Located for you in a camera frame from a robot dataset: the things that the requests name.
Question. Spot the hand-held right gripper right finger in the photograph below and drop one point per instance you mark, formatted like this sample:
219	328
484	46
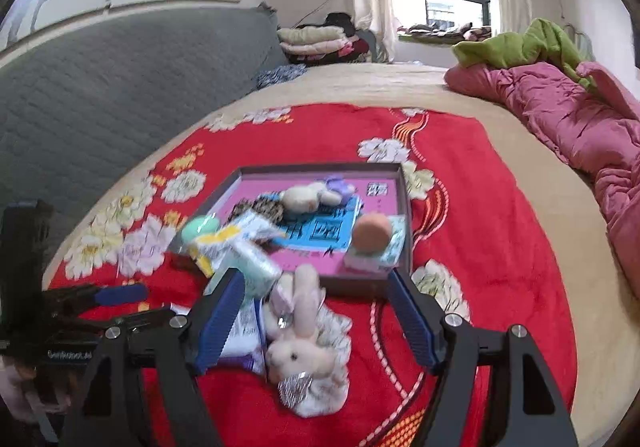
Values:
412	322

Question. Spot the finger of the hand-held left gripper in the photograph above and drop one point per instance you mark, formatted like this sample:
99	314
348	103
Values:
120	294
90	319

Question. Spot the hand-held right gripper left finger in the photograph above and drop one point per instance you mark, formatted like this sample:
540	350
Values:
220	322

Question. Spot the yellow white plastic packet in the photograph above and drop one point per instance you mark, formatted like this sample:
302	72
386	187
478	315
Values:
215	252
245	332

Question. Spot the pale green tissue pack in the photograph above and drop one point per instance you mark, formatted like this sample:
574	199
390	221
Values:
255	262

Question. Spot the white patterned packet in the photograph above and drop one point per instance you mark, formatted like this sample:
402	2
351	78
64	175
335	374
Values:
332	327

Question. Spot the pink plush bunny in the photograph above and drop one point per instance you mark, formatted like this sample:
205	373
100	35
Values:
300	352

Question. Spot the green egg sponge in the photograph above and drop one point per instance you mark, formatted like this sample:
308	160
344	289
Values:
200	229

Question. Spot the orange round sponge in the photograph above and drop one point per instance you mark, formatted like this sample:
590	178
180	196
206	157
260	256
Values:
372	232

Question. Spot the dark shallow cardboard box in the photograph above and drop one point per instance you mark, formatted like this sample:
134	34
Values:
405	207

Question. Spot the beige plush bunny purple bow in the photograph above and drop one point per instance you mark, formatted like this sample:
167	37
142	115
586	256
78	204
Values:
305	196

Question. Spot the person's left hand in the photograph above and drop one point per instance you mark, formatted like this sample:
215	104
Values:
20	394

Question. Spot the small green tissue packet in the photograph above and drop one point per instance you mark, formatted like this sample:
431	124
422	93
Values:
395	247

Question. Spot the pink and blue book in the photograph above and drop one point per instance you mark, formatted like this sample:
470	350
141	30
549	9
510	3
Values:
310	257

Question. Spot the red floral blanket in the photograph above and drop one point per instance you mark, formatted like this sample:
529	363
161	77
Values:
475	227

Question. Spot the leopard print scrunchie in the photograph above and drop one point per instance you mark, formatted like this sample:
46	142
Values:
265	209

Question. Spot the beige bed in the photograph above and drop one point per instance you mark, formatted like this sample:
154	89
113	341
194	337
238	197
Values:
550	227

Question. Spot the grey quilted headboard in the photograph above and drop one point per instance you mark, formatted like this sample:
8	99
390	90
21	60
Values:
100	117

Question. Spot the blue floral cloth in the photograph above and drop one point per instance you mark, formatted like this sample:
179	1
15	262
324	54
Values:
280	76

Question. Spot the pink quilt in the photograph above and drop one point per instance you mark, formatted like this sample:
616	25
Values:
565	117

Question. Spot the windowsill cushions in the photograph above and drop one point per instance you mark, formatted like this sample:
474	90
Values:
440	33

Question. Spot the green blanket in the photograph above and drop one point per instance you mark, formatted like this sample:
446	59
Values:
520	47

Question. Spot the stack of folded blankets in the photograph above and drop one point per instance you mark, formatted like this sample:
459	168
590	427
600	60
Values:
315	41

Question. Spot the black bag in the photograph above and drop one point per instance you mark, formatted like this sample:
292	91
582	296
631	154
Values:
340	22

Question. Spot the standing fan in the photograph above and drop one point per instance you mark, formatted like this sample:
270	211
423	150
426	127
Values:
580	39

